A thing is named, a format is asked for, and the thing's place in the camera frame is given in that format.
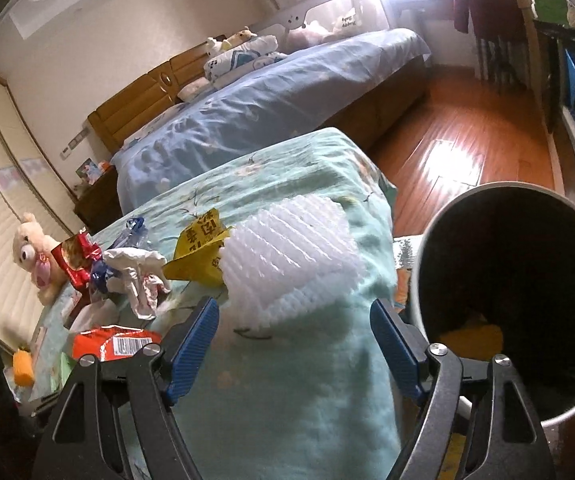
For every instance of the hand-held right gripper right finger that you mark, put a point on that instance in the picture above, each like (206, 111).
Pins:
(392, 352)

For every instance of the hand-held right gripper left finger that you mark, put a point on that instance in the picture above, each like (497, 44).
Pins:
(193, 342)

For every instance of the yellow wrapper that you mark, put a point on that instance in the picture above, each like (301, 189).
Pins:
(195, 255)

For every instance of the white foam net wrap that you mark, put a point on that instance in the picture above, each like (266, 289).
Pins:
(292, 255)

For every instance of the dark round trash bin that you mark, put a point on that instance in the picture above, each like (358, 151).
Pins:
(507, 260)

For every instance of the yellow item in bin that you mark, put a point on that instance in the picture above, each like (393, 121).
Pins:
(472, 342)

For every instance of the orange snack packet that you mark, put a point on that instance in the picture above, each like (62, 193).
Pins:
(112, 342)

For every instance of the white crumpled plastic bag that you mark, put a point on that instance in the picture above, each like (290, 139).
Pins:
(135, 272)

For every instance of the teal floral blanket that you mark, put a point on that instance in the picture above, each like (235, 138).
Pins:
(292, 400)

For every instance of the blue and white crumpled wrapper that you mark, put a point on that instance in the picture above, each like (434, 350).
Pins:
(100, 272)

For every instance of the clear crumpled plastic bottle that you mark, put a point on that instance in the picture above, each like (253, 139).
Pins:
(133, 232)

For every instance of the red snack bag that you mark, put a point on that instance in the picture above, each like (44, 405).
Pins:
(75, 255)

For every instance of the wooden nightstand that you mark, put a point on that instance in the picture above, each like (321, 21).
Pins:
(97, 202)

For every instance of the orange sponge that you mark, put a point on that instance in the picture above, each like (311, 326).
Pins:
(23, 367)

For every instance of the cream teddy bear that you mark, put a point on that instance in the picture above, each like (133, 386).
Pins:
(30, 252)

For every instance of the wooden headboard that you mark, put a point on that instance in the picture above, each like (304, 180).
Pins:
(132, 100)

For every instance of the bed with blue sheet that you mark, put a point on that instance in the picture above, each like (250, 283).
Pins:
(277, 105)

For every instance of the pink pillow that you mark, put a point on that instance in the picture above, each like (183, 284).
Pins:
(192, 89)

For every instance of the white and blue printed pillow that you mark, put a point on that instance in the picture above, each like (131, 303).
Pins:
(240, 55)

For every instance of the white plush bear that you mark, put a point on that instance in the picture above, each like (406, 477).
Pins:
(213, 44)

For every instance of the cream plush toy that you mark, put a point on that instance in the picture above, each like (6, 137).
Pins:
(241, 36)

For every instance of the striped hanging cloth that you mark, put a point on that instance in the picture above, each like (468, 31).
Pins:
(500, 60)

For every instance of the desk by window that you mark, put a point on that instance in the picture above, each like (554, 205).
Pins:
(427, 30)

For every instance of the photo frame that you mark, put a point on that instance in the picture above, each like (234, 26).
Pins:
(85, 170)

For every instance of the grey bed guard rail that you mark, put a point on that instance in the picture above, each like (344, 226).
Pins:
(327, 7)

